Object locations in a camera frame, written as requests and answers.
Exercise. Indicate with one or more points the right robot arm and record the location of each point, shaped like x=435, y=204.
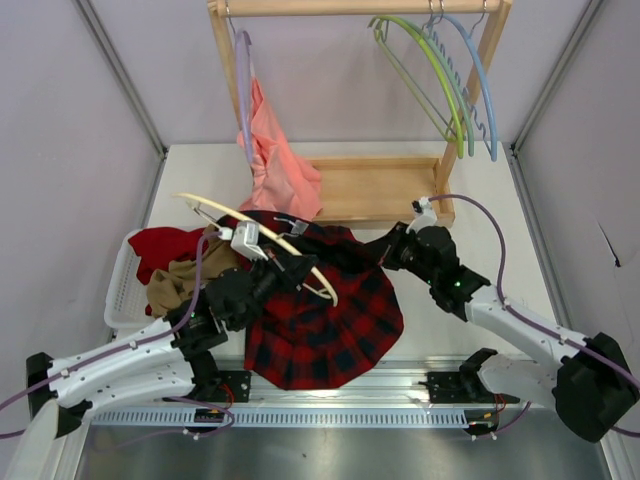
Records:
x=585, y=380

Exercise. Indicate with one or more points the white laundry basket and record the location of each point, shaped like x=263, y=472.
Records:
x=126, y=300

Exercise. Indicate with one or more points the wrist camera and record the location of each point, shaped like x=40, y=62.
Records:
x=244, y=240
x=424, y=215

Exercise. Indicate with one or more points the cream hanger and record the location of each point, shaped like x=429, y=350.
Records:
x=195, y=201

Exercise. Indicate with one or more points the red plaid skirt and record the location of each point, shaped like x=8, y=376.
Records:
x=302, y=341

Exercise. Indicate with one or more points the teal hanger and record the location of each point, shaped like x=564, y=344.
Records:
x=460, y=85

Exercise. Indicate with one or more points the blue hanger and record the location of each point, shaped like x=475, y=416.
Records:
x=480, y=56

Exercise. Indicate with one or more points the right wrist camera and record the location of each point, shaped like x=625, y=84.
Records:
x=424, y=215

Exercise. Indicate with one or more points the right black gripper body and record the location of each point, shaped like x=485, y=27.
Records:
x=391, y=248

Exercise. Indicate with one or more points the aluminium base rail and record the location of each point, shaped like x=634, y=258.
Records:
x=398, y=393

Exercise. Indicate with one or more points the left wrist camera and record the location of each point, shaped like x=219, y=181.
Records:
x=244, y=240

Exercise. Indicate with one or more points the purple hanger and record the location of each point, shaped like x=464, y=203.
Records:
x=244, y=75

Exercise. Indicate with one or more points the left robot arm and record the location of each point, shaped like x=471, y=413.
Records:
x=171, y=357

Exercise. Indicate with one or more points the tan garment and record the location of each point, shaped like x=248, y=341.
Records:
x=168, y=290

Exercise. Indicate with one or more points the red garment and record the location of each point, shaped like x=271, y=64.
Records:
x=157, y=247

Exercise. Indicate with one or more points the wooden clothes rack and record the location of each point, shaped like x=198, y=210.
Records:
x=373, y=189

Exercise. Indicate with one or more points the green hanger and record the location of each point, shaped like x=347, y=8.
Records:
x=380, y=25

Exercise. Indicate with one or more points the pink skirt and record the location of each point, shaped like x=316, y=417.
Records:
x=282, y=181

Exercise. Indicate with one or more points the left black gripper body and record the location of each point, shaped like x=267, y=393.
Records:
x=298, y=267

